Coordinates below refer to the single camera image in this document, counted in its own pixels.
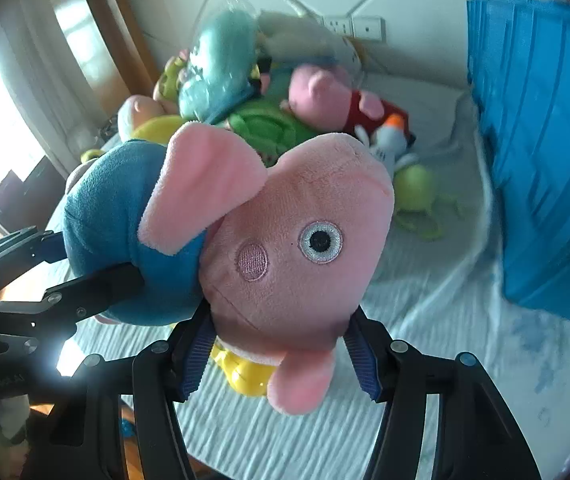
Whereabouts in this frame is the green frog toy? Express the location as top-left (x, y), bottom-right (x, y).
top-left (155, 55), bottom-right (190, 106)

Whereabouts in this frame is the teal toy in clear bag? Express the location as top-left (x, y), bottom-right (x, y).
top-left (180, 0), bottom-right (260, 121)

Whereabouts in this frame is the white sheer curtain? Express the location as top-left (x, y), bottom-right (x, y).
top-left (0, 0), bottom-right (96, 171)

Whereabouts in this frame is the green plush toy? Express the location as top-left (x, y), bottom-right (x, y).
top-left (225, 100), bottom-right (326, 166)

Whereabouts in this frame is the blue plastic crate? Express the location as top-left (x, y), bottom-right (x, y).
top-left (466, 0), bottom-right (570, 333)

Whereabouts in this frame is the white plush orange beak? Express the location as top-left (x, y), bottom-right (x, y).
top-left (355, 112), bottom-right (416, 171)

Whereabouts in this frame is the pink pig plush blue shirt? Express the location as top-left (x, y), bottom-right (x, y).
top-left (62, 122), bottom-right (396, 416)

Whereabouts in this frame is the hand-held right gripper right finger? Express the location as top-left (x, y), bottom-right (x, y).
top-left (342, 307), bottom-right (540, 480)

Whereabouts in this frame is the light green ball toy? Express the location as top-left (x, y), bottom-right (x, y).
top-left (392, 165), bottom-right (466, 238)

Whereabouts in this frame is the pink pig plush red dress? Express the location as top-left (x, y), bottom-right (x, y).
top-left (280, 65), bottom-right (416, 146)

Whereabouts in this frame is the yellow plastic clip toy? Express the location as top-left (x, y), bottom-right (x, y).
top-left (210, 340), bottom-right (278, 398)

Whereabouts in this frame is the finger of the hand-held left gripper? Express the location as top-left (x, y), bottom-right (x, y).
top-left (0, 262), bottom-right (146, 331)
top-left (0, 227), bottom-right (68, 281)

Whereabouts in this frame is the grey white shark plush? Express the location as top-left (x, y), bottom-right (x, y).
top-left (260, 10), bottom-right (360, 76)

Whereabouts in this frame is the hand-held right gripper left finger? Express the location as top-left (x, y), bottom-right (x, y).
top-left (30, 305), bottom-right (216, 480)

